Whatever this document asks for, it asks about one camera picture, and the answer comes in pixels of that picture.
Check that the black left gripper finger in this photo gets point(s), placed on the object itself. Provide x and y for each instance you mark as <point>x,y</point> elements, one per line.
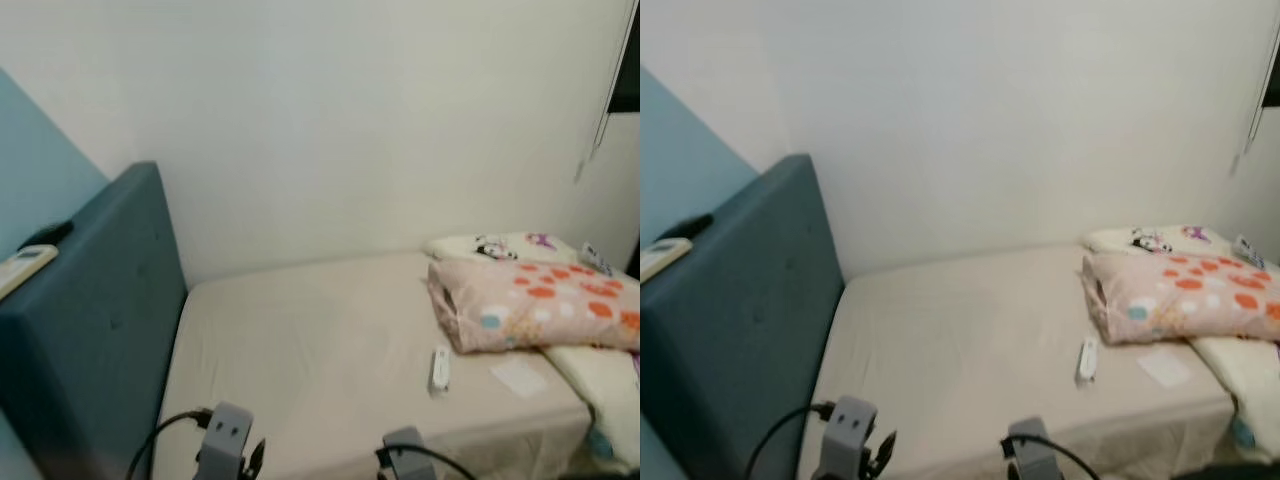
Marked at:
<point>256,458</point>
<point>882,455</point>

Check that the white tissue paper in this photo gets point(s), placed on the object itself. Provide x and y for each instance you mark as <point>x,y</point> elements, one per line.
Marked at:
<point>518,378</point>
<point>1164,369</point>

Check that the pink pillow with orange dots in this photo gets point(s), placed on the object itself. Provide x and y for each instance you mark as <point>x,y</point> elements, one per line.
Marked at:
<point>1180,298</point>
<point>530,305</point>

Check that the beige mattress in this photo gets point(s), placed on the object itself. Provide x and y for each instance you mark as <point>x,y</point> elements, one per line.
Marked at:
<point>330,350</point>
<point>970,340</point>

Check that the slim white remote control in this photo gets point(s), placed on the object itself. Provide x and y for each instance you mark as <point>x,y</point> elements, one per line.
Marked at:
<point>440,370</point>
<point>1088,360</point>

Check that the black remote control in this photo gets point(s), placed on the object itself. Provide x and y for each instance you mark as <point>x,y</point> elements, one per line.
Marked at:
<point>698,226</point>
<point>45,235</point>

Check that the wide white remote control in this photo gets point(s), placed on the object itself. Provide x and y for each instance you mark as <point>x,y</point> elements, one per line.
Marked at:
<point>25,268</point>
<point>662,255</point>

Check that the white cartoon print blanket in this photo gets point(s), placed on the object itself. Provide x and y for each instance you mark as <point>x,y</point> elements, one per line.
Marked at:
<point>1150,240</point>
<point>500,247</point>

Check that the white window blind wand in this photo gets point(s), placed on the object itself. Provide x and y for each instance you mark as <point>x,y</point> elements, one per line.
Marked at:
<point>1254,105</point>
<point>603,120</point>

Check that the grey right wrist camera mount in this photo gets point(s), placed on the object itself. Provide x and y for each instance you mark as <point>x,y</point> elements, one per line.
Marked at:
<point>410,460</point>
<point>1035,455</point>

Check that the teal upholstered bed frame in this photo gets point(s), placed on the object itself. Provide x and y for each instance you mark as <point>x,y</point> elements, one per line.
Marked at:
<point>730,330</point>
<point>90,330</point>

